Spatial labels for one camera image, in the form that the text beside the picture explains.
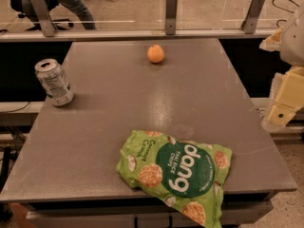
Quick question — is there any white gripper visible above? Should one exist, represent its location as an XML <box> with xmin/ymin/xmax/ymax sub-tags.
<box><xmin>259</xmin><ymin>4</ymin><xmax>304</xmax><ymax>132</ymax></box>

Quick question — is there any orange fruit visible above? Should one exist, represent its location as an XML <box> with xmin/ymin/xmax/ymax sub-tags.
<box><xmin>147</xmin><ymin>45</ymin><xmax>164</xmax><ymax>64</ymax></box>

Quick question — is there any green rice chip bag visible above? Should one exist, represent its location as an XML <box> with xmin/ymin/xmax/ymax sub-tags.
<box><xmin>116</xmin><ymin>130</ymin><xmax>233</xmax><ymax>228</ymax></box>

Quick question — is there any silver soda can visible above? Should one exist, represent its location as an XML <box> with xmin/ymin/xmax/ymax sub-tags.
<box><xmin>34</xmin><ymin>59</ymin><xmax>73</xmax><ymax>106</ymax></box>

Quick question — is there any person in jeans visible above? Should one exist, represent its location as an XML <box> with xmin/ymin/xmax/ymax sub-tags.
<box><xmin>55</xmin><ymin>0</ymin><xmax>96</xmax><ymax>30</ymax></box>

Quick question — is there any black office chair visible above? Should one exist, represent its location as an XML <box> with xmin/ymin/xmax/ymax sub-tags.
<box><xmin>10</xmin><ymin>0</ymin><xmax>59</xmax><ymax>30</ymax></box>

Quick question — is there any right metal bracket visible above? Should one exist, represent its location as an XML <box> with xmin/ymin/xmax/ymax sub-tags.
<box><xmin>241</xmin><ymin>0</ymin><xmax>266</xmax><ymax>34</ymax></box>

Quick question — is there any metal bracket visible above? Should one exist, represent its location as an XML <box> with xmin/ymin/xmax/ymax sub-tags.
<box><xmin>30</xmin><ymin>0</ymin><xmax>57</xmax><ymax>37</ymax></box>
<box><xmin>165</xmin><ymin>0</ymin><xmax>178</xmax><ymax>35</ymax></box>
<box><xmin>241</xmin><ymin>0</ymin><xmax>266</xmax><ymax>34</ymax></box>

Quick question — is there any black floor cable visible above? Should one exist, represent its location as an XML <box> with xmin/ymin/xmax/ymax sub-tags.
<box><xmin>269</xmin><ymin>0</ymin><xmax>300</xmax><ymax>29</ymax></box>

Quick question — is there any middle metal bracket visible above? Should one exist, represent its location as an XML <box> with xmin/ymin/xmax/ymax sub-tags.
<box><xmin>165</xmin><ymin>0</ymin><xmax>178</xmax><ymax>35</ymax></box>

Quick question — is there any metal barrier rail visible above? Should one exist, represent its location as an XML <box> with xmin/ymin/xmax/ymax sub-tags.
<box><xmin>0</xmin><ymin>28</ymin><xmax>276</xmax><ymax>43</ymax></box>

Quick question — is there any left metal bracket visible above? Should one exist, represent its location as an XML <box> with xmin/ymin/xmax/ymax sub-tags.
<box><xmin>30</xmin><ymin>0</ymin><xmax>57</xmax><ymax>37</ymax></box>

